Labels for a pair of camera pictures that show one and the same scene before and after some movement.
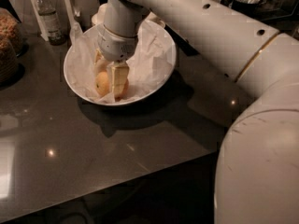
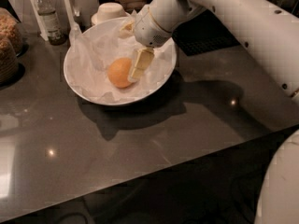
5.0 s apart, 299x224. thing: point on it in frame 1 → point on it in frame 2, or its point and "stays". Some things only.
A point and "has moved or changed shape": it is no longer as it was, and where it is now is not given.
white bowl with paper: (153, 58) stays
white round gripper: (116, 47) → (148, 28)
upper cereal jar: (11, 30) stays
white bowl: (150, 66) stays
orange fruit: (103, 83) has moved or changed shape
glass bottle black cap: (49, 18) stays
